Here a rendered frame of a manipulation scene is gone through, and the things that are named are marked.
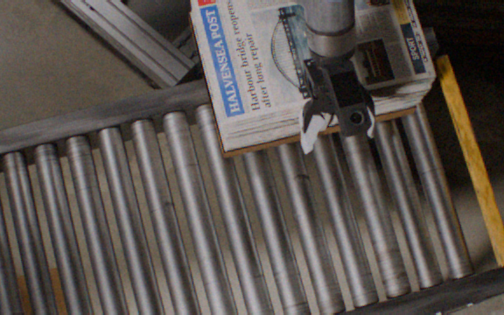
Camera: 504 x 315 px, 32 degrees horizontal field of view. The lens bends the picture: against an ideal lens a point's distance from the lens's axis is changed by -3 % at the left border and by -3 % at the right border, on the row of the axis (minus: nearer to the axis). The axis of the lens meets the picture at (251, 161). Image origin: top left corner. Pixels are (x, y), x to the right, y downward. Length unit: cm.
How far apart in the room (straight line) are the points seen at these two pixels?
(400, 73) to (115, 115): 56
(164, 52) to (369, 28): 94
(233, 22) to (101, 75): 114
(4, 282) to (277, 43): 67
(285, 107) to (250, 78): 8
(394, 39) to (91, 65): 128
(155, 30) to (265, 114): 99
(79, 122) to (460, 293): 79
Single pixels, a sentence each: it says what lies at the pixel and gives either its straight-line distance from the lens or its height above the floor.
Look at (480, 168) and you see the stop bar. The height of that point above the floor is 82.
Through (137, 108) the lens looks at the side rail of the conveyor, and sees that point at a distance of 172.
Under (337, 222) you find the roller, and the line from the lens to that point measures 167.
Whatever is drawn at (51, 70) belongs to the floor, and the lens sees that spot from 264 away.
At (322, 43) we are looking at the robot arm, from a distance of 132.
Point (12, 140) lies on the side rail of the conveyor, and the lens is 174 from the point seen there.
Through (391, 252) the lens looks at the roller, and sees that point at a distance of 167.
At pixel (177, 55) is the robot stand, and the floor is 23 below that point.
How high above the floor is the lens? 242
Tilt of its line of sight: 75 degrees down
